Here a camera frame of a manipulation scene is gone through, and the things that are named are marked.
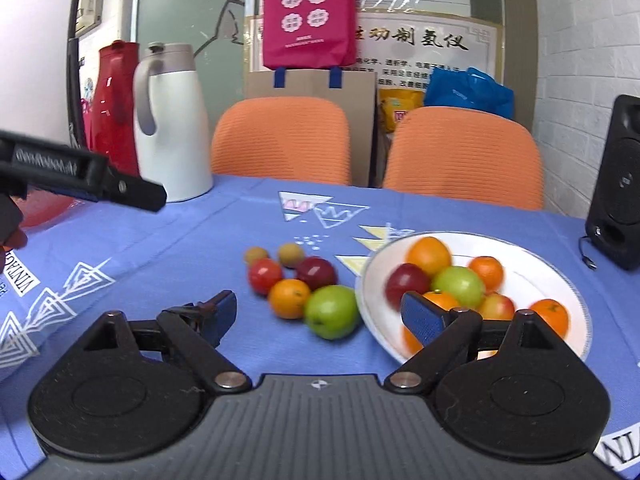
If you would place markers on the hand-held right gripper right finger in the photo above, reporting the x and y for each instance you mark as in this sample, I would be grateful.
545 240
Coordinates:
422 317

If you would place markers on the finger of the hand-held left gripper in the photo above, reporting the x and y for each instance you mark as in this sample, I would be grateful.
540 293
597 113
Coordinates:
7 215
140 192

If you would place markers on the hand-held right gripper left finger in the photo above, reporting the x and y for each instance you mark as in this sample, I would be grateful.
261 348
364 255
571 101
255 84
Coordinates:
225 310

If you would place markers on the mandarin orange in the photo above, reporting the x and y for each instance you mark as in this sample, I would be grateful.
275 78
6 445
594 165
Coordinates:
19 238
442 300
550 317

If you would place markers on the large orange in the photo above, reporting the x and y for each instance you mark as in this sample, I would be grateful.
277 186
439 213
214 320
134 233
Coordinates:
428 255
411 342

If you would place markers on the large dark red plum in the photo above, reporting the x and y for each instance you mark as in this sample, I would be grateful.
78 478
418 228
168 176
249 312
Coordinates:
405 282

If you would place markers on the small green apple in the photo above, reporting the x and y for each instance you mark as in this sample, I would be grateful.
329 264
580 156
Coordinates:
458 286

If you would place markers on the small brown kiwi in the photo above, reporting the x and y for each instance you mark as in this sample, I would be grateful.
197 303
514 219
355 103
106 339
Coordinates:
256 255
290 254

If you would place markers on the small pink yellow apple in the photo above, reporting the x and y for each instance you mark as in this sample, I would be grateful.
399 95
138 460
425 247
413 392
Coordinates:
496 306

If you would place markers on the large green apple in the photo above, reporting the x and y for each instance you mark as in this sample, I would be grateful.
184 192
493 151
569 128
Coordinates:
332 312

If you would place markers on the white plate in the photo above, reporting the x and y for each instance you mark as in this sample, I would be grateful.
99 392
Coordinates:
530 265

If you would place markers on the pink glass bowl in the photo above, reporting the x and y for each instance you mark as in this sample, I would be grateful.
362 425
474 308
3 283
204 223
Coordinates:
45 210

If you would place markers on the white thermos jug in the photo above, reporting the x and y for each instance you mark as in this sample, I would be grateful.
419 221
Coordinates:
175 150

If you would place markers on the blue printed tablecloth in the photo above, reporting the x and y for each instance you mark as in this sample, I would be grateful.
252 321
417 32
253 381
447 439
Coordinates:
200 240

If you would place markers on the red thermos jug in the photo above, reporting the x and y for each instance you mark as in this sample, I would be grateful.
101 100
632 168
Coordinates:
112 110

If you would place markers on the orange chair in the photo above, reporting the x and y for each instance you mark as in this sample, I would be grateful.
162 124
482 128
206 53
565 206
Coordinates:
460 160
280 145

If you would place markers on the brown paper bag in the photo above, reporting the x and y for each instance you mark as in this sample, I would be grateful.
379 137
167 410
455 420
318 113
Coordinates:
305 85

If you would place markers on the yellow snack bag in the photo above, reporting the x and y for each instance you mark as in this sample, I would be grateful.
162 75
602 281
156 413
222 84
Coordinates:
395 105

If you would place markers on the magenta tote bag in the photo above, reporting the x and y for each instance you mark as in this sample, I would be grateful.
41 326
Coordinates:
310 55

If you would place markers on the blue plastic bag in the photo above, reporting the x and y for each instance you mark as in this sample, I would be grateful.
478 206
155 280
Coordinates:
465 92

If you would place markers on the black speaker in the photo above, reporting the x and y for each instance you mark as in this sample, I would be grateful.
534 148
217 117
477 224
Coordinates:
620 185

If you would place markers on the white wall box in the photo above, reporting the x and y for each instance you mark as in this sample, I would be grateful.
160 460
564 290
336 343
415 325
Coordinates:
90 7

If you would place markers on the wall poster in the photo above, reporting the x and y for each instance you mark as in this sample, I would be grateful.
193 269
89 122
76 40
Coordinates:
425 40

